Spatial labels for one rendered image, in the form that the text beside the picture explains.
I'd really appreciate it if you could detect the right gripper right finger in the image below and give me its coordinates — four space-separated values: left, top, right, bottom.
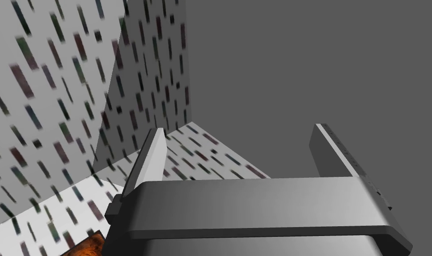
308 123 367 178

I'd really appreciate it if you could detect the orange brown picture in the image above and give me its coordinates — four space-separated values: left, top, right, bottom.
60 229 107 256

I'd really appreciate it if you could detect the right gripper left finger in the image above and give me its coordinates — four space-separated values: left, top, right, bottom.
121 128 168 198

